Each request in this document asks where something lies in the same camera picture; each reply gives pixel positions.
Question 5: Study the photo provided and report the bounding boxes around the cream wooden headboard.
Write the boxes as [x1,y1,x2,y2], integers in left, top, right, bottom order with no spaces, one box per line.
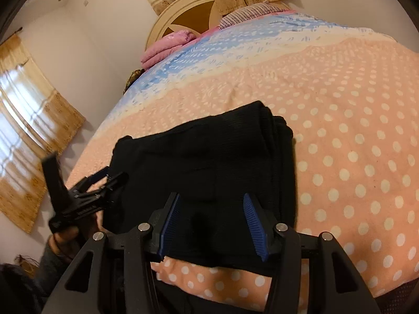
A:
[145,0,222,49]

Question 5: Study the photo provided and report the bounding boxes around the striped pillow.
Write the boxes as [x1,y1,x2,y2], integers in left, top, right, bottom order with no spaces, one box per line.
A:
[219,2,289,30]

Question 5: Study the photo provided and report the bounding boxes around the person's left hand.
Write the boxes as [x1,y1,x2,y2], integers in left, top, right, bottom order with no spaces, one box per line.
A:
[48,213,102,262]

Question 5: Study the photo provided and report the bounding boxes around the black pants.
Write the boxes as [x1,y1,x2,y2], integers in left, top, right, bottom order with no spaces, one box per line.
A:
[104,101,296,276]

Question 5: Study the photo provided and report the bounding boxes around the person's left forearm grey sleeve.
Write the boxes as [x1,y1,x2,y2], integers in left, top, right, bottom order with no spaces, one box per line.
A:
[33,240,80,307]

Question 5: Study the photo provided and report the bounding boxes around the brown plush toy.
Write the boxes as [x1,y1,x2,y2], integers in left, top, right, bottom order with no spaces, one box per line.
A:
[124,68,146,94]

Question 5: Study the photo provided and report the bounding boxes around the polka dot bed sheet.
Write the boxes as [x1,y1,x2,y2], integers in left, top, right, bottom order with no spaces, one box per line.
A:
[68,12,418,313]

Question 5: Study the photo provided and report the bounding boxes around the beige side window curtain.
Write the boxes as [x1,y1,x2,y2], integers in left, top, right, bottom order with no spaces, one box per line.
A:
[0,35,85,233]

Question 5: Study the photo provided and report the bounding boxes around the folded pink blanket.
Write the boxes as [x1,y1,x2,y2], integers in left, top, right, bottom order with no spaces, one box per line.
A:
[141,30,196,70]

